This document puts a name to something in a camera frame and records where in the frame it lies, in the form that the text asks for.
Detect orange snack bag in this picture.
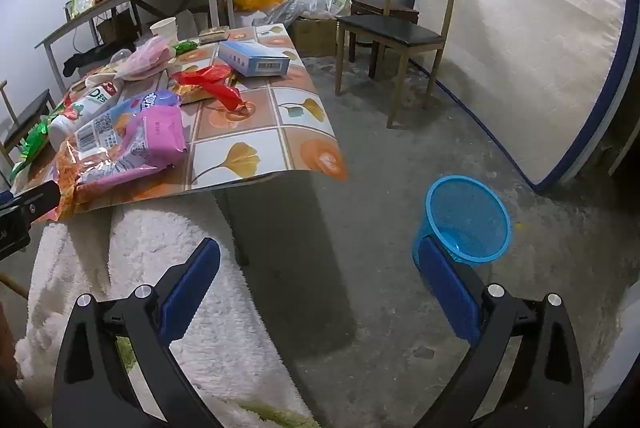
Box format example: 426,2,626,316
54,139,187,222

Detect white paper cup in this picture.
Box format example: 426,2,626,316
149,16,179,42

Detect blue plastic mesh wastebasket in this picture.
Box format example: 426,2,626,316
412,175,512,269

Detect red plastic wrapper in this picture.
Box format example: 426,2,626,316
174,63,247,111

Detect white yogurt drink bottle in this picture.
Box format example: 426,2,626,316
49,82,124,145

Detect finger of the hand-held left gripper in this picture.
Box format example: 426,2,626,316
0,180,62,229

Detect dark brown stool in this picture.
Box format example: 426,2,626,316
349,0,420,64

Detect blue printed plastic pack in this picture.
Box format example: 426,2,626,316
74,90,182,185

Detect white fluffy blanket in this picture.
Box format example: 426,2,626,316
14,203,321,428

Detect wooden chair black seat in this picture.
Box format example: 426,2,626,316
334,0,463,129
0,80,57,176

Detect patterned tablecloth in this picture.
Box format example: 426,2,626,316
12,24,349,221

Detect black cloth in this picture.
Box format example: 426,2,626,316
62,42,139,77

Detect small green snack packet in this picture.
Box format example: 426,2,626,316
169,38,202,57

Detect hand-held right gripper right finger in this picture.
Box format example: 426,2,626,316
414,237,587,428

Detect clear plastic bags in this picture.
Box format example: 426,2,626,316
264,0,333,29

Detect white mattress blue trim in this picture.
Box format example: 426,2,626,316
414,0,629,195

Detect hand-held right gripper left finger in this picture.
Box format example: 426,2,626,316
52,237,222,428

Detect pink tissue packet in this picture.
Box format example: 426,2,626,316
125,105,189,169

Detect pink mesh scrub sponge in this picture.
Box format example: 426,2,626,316
114,34,174,81

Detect brown cardboard box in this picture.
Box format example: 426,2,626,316
289,17,339,58

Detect green foil snack packet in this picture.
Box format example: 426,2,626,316
10,106,67,181

